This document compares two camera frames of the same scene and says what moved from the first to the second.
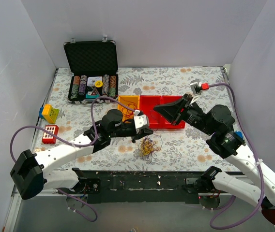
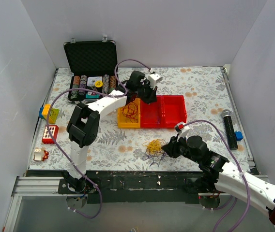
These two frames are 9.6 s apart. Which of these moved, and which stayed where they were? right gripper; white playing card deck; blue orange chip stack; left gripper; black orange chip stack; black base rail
Moved: right gripper; left gripper
Stayed: black base rail; black orange chip stack; blue orange chip stack; white playing card deck
